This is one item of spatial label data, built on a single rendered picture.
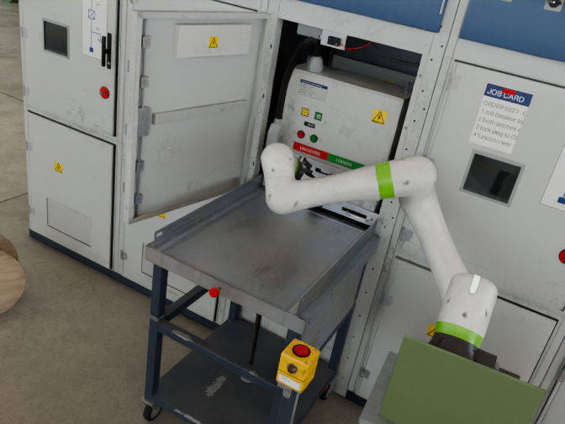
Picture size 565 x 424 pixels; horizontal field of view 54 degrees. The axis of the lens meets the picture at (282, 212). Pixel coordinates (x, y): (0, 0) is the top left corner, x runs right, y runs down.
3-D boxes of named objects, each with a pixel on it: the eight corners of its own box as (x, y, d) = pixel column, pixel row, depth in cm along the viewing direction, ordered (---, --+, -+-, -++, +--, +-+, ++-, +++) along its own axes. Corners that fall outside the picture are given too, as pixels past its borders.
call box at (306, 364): (301, 394, 146) (308, 365, 141) (274, 381, 149) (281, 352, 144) (314, 377, 152) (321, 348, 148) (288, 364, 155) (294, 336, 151)
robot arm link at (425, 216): (493, 328, 172) (429, 182, 195) (499, 318, 157) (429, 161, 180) (452, 341, 173) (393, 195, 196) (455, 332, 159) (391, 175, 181)
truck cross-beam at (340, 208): (375, 227, 225) (378, 214, 223) (261, 184, 245) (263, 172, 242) (379, 223, 229) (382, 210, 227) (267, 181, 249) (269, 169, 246)
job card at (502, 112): (511, 156, 185) (534, 94, 176) (467, 142, 191) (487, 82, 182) (511, 155, 186) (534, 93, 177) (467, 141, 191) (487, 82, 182)
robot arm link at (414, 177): (440, 198, 175) (432, 164, 179) (440, 181, 163) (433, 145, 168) (382, 207, 178) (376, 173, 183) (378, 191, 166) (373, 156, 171)
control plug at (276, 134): (271, 167, 227) (278, 127, 220) (261, 164, 229) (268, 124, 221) (281, 162, 234) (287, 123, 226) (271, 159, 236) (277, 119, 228)
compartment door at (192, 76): (117, 217, 204) (124, 7, 171) (237, 181, 250) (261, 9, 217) (129, 225, 200) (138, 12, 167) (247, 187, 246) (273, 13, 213)
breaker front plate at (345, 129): (372, 215, 224) (402, 101, 203) (269, 177, 242) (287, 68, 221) (372, 214, 225) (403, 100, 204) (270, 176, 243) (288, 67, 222)
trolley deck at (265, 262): (303, 336, 169) (306, 320, 166) (145, 259, 192) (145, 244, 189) (377, 250, 224) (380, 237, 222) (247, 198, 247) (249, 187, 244)
